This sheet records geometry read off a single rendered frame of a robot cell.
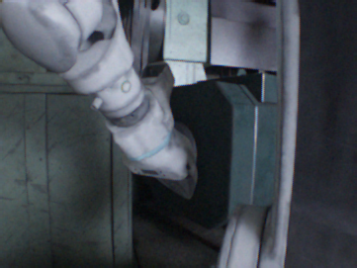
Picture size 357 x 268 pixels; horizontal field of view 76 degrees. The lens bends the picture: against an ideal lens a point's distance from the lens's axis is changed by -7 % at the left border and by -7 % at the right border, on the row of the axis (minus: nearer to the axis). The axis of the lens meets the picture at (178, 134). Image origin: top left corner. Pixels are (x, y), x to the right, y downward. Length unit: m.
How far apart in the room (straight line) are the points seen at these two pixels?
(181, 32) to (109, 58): 1.25
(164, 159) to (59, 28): 0.20
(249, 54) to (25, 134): 1.27
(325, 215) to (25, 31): 0.29
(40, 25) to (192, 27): 1.33
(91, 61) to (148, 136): 0.11
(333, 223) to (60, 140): 0.67
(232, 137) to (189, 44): 0.90
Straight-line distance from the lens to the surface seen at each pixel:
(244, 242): 0.27
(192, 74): 1.44
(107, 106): 0.26
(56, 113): 0.75
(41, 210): 0.80
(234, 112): 0.66
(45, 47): 0.21
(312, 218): 0.26
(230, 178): 0.68
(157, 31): 1.33
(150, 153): 0.31
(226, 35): 1.53
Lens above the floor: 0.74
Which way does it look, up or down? 4 degrees down
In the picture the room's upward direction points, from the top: 1 degrees clockwise
